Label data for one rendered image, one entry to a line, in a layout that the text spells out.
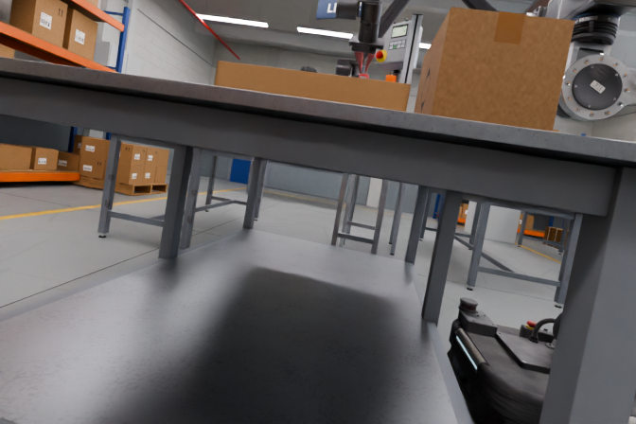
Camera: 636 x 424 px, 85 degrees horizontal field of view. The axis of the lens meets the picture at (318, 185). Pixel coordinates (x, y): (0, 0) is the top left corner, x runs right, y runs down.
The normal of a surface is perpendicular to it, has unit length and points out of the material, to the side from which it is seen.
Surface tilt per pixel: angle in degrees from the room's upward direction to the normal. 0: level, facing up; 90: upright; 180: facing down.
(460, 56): 90
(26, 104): 90
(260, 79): 90
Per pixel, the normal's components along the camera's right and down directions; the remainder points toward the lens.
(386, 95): -0.18, 0.02
